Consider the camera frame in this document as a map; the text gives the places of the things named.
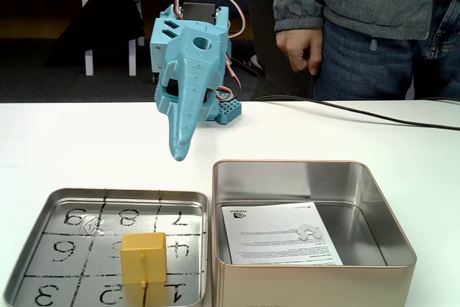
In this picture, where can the yellow block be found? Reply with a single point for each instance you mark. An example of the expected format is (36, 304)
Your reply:
(143, 256)

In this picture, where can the person's hand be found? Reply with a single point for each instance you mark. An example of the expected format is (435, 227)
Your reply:
(302, 48)

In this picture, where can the black cloth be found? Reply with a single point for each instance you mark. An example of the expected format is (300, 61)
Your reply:
(100, 26)

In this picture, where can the printed white paper sheet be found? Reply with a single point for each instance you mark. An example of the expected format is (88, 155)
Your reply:
(266, 238)

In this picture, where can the numbered metal tin lid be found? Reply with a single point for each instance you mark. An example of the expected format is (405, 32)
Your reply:
(90, 249)

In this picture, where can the small white plastic piece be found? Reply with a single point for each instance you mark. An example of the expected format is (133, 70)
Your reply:
(305, 231)

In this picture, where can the gold metal tin box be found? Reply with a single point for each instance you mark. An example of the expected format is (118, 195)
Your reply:
(305, 285)

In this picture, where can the white furniture frame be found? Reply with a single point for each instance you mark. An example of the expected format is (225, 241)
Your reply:
(89, 59)

